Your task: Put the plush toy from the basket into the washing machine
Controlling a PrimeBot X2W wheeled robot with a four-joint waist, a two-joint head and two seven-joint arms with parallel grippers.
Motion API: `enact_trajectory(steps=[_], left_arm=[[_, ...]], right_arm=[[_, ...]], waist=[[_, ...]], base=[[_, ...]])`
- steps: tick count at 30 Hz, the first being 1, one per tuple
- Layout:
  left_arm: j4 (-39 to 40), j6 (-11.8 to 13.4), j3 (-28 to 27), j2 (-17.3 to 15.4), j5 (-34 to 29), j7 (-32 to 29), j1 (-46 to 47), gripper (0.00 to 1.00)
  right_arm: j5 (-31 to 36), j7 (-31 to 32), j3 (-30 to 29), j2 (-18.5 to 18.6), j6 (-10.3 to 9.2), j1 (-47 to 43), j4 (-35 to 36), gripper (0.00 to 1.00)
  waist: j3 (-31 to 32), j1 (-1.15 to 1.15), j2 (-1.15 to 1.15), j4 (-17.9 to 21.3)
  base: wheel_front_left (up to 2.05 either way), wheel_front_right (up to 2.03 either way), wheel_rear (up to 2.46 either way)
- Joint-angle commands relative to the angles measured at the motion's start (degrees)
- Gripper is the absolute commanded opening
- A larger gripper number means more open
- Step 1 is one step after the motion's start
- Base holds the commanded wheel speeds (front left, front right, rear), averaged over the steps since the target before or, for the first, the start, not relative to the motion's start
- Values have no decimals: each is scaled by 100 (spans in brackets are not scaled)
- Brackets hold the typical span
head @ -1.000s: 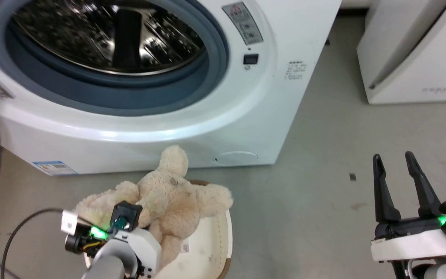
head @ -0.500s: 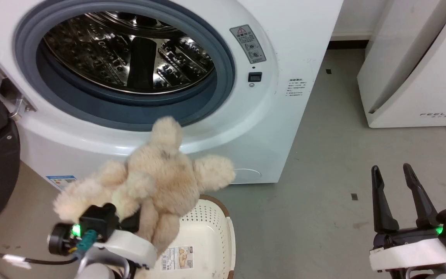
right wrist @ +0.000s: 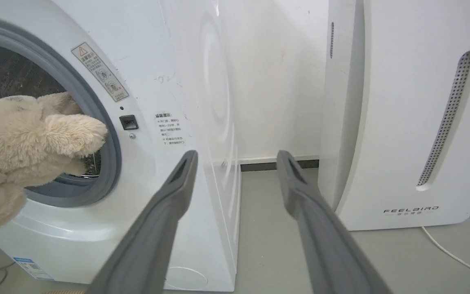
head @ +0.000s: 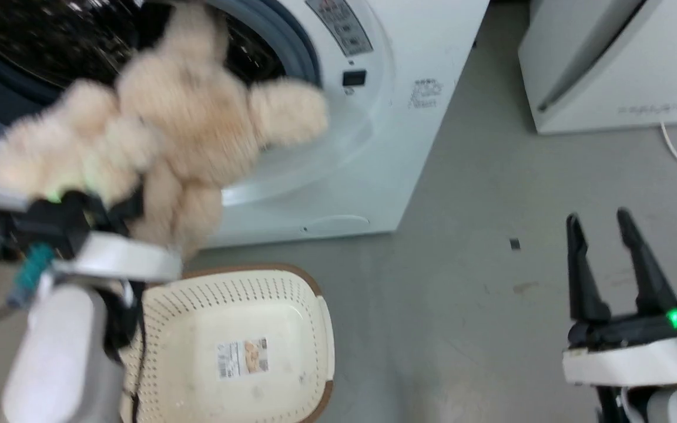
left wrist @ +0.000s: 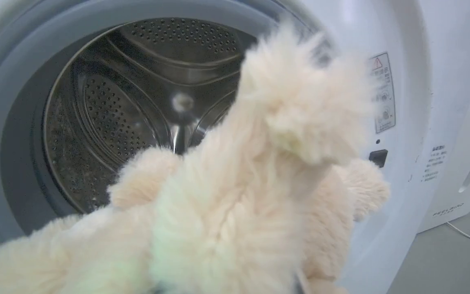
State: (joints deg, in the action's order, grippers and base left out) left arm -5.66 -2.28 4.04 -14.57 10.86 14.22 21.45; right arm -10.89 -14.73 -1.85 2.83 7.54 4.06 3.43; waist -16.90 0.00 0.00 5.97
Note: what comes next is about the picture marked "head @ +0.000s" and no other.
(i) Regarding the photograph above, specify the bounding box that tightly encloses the cream perforated laundry basket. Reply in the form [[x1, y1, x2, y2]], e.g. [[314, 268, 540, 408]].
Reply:
[[120, 264, 336, 423]]

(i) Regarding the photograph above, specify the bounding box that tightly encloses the label sticker in basket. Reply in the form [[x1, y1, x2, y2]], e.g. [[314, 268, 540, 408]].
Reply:
[[216, 337, 270, 379]]

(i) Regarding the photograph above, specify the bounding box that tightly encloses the white front-load washing machine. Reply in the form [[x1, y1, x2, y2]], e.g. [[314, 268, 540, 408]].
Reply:
[[0, 0, 491, 249]]

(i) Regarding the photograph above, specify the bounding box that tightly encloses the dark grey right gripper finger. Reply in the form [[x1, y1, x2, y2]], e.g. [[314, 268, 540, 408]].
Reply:
[[566, 213, 612, 323], [616, 207, 677, 315]]

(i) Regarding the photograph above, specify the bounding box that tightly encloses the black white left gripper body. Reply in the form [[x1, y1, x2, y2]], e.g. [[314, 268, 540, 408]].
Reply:
[[0, 189, 183, 284]]

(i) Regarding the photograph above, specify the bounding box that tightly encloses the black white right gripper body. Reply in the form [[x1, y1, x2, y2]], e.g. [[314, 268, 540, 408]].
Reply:
[[562, 292, 677, 387]]

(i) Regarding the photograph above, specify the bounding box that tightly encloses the beige plush teddy bear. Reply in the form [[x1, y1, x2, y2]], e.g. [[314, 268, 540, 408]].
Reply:
[[0, 0, 330, 254]]

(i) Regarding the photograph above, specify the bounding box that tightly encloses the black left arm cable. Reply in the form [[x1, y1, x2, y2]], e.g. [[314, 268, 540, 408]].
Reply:
[[99, 281, 146, 423]]

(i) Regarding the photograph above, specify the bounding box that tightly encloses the white appliance cabinet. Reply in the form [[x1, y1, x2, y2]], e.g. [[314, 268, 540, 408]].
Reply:
[[518, 0, 677, 135]]

